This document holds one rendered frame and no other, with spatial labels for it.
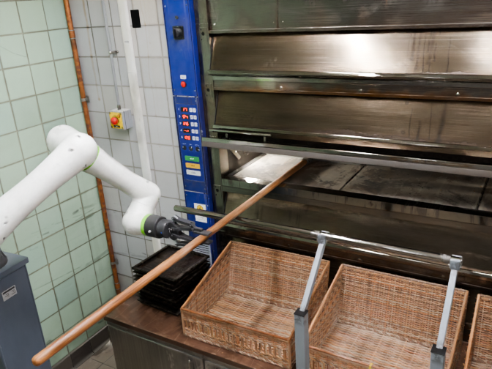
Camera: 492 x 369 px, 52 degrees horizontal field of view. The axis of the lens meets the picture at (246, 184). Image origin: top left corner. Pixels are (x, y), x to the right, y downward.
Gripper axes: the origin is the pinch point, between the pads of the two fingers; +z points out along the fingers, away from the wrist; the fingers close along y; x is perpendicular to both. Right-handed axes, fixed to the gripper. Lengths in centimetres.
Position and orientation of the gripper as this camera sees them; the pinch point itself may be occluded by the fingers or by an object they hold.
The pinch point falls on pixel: (203, 236)
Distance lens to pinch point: 195.9
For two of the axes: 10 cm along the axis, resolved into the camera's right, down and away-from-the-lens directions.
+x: -5.1, 3.4, -7.9
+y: 0.7, 9.3, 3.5
